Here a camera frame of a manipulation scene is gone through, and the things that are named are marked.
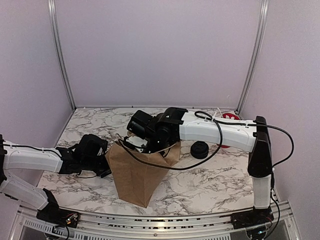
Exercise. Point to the brown paper bag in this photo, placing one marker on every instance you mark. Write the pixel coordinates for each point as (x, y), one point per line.
(136, 182)

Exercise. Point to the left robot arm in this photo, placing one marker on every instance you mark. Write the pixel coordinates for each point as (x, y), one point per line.
(17, 156)

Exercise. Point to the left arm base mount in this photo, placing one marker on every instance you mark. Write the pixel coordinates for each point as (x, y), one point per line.
(54, 214)

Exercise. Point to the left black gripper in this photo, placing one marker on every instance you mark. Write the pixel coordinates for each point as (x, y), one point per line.
(104, 174)

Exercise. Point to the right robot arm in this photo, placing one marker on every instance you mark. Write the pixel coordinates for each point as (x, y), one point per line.
(179, 124)

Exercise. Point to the aluminium frame post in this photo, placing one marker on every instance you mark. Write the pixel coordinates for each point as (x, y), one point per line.
(258, 42)
(59, 53)

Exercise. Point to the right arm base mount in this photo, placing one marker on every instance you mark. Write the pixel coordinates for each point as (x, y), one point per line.
(253, 217)

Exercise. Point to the red cylindrical holder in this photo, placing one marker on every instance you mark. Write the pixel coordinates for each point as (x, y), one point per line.
(230, 116)

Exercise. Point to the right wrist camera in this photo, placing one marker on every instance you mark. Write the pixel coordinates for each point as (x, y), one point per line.
(143, 125)

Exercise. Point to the aluminium front rail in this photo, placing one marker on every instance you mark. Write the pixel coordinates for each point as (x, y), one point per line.
(103, 226)

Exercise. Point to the stack of black lids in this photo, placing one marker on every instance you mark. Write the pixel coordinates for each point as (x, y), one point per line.
(199, 150)

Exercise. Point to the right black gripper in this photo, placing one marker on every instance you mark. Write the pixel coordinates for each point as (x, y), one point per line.
(164, 154)

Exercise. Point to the right aluminium frame post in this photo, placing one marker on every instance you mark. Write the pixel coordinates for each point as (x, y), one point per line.
(258, 42)

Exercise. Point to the left aluminium frame post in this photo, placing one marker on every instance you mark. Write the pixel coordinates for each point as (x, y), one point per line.
(59, 53)

